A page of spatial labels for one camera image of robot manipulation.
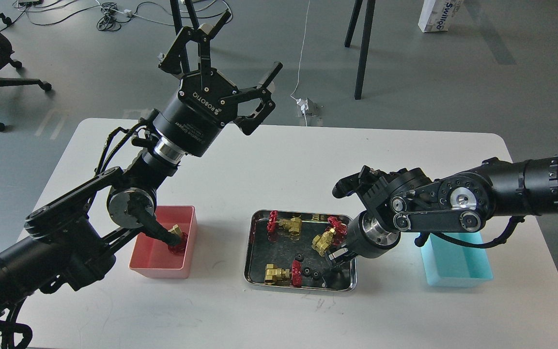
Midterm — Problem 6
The white cardboard box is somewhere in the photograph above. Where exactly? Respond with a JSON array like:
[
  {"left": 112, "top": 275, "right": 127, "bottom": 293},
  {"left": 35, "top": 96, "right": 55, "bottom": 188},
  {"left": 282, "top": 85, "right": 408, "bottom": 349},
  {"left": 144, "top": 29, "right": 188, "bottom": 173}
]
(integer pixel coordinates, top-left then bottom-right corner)
[{"left": 418, "top": 0, "right": 463, "bottom": 33}]

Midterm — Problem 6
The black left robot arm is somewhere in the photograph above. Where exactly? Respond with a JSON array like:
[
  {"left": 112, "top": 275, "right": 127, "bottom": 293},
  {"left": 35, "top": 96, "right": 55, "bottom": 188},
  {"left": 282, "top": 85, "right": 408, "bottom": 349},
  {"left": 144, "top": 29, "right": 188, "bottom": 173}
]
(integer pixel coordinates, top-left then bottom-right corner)
[{"left": 0, "top": 0, "right": 282, "bottom": 349}]

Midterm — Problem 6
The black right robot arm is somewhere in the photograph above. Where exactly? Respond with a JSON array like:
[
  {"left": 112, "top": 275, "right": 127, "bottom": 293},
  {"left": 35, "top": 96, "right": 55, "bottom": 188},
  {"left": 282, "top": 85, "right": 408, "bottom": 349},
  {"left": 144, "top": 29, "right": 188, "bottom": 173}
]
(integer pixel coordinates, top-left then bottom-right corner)
[{"left": 325, "top": 155, "right": 558, "bottom": 267}]

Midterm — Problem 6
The metal tray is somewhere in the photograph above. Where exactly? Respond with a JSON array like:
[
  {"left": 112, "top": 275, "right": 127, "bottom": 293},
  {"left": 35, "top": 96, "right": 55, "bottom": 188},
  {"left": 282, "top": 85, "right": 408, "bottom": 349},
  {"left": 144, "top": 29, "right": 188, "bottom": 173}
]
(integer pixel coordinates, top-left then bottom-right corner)
[{"left": 244, "top": 210, "right": 357, "bottom": 291}]

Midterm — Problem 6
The pink plastic box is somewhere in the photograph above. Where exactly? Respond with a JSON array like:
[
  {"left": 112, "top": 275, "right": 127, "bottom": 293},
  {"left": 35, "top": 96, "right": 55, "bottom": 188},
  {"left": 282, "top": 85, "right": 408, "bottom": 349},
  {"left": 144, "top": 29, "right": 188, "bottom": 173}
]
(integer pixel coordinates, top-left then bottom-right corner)
[{"left": 129, "top": 206, "right": 198, "bottom": 278}]

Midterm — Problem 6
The black stand leg right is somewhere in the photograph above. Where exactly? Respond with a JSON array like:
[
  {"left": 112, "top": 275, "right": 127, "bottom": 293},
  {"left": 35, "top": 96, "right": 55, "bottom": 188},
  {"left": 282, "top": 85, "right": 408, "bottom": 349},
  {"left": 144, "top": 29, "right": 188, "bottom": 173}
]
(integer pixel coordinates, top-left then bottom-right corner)
[{"left": 344, "top": 0, "right": 376, "bottom": 100}]

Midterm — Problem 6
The blue plastic box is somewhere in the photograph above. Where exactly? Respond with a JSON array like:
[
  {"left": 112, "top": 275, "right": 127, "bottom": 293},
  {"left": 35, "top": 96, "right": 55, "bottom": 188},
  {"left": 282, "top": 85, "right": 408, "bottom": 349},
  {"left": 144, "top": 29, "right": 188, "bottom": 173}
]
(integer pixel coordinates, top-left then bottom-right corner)
[{"left": 420, "top": 235, "right": 493, "bottom": 287}]

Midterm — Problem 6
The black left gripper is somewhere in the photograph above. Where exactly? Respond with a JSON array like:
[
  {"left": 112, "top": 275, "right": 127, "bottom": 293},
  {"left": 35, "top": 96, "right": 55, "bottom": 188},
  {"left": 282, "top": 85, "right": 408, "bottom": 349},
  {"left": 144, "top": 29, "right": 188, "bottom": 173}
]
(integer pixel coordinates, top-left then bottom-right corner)
[{"left": 152, "top": 9, "right": 283, "bottom": 158}]

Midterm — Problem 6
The brass valve top right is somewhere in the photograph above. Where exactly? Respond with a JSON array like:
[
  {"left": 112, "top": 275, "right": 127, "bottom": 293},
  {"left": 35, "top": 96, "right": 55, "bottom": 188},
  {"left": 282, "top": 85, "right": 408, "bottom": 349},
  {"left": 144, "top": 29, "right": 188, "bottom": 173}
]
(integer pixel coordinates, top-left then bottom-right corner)
[{"left": 311, "top": 216, "right": 347, "bottom": 257}]

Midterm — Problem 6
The white cable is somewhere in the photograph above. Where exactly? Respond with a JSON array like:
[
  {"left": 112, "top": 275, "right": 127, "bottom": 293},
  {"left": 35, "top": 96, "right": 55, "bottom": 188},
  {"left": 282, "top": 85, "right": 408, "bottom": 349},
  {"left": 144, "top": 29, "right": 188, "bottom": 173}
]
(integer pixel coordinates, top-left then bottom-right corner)
[{"left": 290, "top": 0, "right": 311, "bottom": 127}]

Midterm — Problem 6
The white power adapter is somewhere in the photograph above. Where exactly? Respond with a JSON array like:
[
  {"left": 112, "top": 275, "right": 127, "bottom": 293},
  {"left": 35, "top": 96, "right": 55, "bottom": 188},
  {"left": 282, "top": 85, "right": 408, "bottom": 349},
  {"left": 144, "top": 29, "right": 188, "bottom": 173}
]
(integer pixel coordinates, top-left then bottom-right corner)
[{"left": 296, "top": 98, "right": 319, "bottom": 117}]

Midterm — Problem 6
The black stand leg left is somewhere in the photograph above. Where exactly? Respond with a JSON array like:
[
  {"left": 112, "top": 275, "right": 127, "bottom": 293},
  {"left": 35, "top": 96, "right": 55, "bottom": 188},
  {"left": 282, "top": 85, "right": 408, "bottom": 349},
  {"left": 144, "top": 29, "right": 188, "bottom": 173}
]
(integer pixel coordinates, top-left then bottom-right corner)
[{"left": 169, "top": 0, "right": 200, "bottom": 34}]

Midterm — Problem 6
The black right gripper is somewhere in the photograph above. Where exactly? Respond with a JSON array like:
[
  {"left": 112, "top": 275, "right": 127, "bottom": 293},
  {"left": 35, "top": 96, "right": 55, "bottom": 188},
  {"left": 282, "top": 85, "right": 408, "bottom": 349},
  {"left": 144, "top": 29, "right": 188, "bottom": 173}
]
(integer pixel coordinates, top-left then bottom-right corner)
[{"left": 325, "top": 213, "right": 401, "bottom": 272}]

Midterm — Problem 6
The black cable bundle floor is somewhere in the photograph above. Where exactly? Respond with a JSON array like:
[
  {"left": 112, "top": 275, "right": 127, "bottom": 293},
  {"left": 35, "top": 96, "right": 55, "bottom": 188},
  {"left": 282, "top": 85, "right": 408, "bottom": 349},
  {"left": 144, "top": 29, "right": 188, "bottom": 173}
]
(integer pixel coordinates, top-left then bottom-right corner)
[{"left": 96, "top": 2, "right": 121, "bottom": 32}]

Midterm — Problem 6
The brass valve bottom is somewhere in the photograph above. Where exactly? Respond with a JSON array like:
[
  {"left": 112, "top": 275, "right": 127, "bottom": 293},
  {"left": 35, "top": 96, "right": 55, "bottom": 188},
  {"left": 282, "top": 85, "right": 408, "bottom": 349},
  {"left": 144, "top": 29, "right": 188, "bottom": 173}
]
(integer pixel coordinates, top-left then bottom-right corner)
[{"left": 264, "top": 260, "right": 303, "bottom": 287}]

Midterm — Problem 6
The brass valve red handle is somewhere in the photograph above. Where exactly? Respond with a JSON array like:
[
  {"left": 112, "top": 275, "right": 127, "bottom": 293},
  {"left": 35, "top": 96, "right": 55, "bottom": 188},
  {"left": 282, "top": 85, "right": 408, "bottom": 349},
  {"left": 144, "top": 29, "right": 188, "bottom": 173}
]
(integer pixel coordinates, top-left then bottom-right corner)
[{"left": 168, "top": 224, "right": 188, "bottom": 255}]

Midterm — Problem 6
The black stand leg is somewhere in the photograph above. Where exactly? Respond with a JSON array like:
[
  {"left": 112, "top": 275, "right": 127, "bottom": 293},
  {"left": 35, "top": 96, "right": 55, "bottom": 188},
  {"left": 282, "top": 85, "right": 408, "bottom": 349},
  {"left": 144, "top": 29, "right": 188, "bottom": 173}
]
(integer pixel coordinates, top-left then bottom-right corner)
[
  {"left": 344, "top": 0, "right": 376, "bottom": 100},
  {"left": 169, "top": 0, "right": 200, "bottom": 34}
]

